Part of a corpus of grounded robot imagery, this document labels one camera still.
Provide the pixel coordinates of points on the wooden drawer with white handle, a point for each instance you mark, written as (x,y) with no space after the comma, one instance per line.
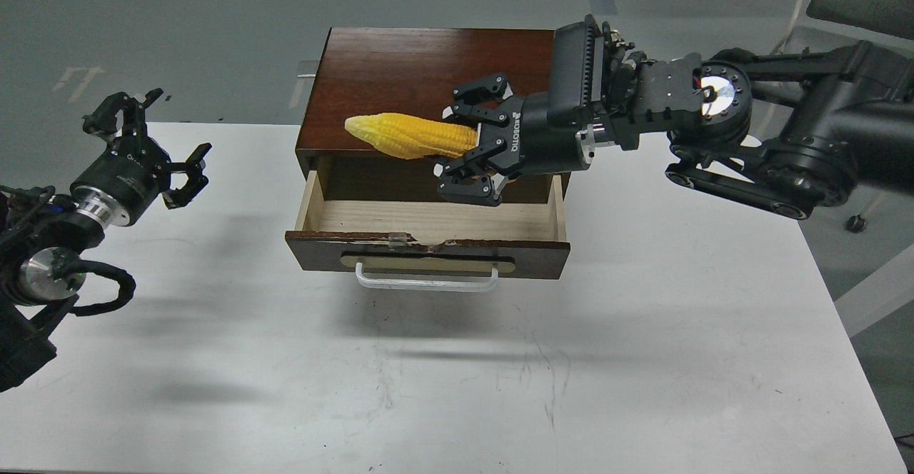
(337,231)

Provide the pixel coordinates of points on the yellow corn cob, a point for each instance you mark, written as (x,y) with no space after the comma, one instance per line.
(409,137)

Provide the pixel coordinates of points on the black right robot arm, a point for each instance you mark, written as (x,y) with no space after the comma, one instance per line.
(717,114)

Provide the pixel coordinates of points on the dark wooden cabinet box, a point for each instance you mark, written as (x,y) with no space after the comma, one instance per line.
(368,70)

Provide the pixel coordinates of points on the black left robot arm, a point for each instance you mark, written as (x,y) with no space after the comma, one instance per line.
(44,232)

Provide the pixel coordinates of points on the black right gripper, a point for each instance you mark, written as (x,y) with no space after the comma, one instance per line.
(519,141)

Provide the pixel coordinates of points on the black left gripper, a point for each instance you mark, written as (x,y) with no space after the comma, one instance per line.
(119,186)

